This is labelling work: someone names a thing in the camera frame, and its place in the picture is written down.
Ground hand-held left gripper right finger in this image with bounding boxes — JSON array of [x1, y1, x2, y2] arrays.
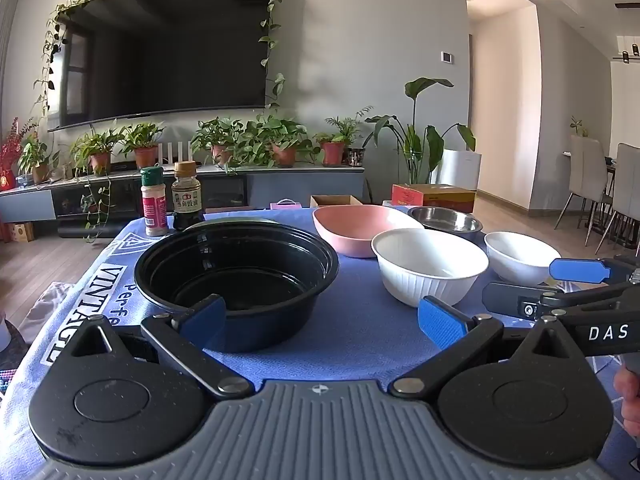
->
[[389, 295, 588, 401]]

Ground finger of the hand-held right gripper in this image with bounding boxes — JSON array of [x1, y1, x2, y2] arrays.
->
[[481, 280, 640, 320], [548, 255, 640, 286]]

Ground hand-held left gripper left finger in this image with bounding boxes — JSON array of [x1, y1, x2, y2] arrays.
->
[[65, 294, 256, 401]]

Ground small white bowl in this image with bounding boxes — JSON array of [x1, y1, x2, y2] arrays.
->
[[484, 231, 563, 285]]

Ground large white ribbed bowl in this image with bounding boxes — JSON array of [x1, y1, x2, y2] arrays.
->
[[371, 228, 490, 308]]

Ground black plastic bowl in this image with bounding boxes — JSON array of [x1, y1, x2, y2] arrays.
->
[[134, 222, 340, 353]]

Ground green plate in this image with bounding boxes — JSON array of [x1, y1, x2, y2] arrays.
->
[[182, 218, 281, 234]]

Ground stainless steel bowl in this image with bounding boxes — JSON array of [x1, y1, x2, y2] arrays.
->
[[406, 205, 484, 242]]

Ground pink bowl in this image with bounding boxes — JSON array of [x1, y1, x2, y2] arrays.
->
[[312, 204, 426, 259]]

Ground person's right hand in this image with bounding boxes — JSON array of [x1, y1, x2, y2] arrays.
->
[[613, 364, 640, 439]]

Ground blue printed tablecloth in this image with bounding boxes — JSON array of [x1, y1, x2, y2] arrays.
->
[[0, 205, 640, 480]]

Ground grey dining chair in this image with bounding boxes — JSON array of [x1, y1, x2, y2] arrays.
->
[[554, 135, 615, 247], [595, 142, 640, 257]]

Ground green-lidded spice shaker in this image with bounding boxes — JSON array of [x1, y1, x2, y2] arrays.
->
[[140, 165, 171, 237]]

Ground brown-capped soy sauce bottle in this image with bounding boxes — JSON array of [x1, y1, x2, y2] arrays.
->
[[171, 161, 206, 232]]

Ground red cardboard box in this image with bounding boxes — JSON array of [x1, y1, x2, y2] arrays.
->
[[391, 183, 477, 214]]

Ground white air purifier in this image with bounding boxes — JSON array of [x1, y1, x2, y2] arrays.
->
[[437, 149, 483, 192]]

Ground hanging cabinet vine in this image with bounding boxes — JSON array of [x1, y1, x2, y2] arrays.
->
[[79, 175, 115, 244]]

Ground open brown cardboard box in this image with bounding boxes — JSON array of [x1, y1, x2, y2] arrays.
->
[[310, 194, 364, 209]]

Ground white router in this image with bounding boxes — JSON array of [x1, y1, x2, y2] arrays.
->
[[157, 142, 194, 164]]

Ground tall broad-leaf plant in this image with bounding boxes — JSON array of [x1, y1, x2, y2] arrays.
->
[[364, 77, 477, 186]]

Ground potted green plant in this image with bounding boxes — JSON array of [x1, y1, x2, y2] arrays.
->
[[245, 114, 321, 169], [17, 132, 62, 186], [314, 106, 374, 167], [192, 117, 247, 167], [120, 122, 167, 170], [70, 127, 126, 177]]

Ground small yellow floor box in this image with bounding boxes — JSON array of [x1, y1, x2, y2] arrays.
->
[[9, 222, 37, 244]]

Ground pendant lamps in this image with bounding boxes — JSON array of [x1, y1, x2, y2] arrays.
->
[[612, 35, 640, 64]]

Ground red flower decoration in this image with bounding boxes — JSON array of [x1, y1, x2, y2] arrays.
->
[[0, 117, 32, 191]]

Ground trailing vine around television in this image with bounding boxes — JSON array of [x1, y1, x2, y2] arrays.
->
[[31, 0, 287, 116]]

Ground wall-mounted television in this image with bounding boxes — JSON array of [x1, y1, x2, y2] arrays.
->
[[47, 0, 275, 133]]

